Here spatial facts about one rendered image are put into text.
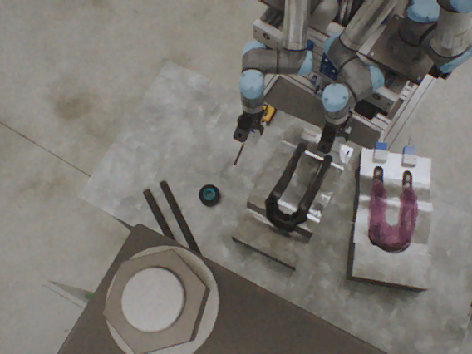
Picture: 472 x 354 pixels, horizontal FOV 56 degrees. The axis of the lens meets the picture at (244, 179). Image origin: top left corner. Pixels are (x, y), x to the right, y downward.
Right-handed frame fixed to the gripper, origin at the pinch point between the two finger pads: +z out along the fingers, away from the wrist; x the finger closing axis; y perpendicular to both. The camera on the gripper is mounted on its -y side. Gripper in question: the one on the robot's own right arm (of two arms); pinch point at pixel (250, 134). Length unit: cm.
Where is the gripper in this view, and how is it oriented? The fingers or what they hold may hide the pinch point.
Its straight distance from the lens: 167.4
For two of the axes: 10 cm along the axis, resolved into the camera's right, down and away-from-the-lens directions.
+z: 0.4, 3.2, 9.5
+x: -8.9, -4.3, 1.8
